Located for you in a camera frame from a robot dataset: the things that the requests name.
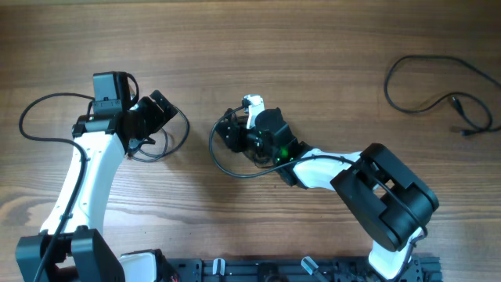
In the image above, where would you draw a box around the black cable gold usb plug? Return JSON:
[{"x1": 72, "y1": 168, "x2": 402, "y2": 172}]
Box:
[{"x1": 127, "y1": 106, "x2": 191, "y2": 163}]

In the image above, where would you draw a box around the long thin black cable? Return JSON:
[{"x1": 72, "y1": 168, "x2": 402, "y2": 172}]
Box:
[{"x1": 383, "y1": 54, "x2": 501, "y2": 137}]

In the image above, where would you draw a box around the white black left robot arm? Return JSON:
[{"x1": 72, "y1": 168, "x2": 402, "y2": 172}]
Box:
[{"x1": 16, "y1": 71, "x2": 180, "y2": 281}]

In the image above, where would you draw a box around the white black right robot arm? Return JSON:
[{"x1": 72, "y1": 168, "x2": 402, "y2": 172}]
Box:
[{"x1": 211, "y1": 108, "x2": 439, "y2": 281}]

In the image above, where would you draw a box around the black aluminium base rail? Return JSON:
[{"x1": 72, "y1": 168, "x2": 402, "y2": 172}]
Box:
[{"x1": 156, "y1": 256, "x2": 443, "y2": 282}]

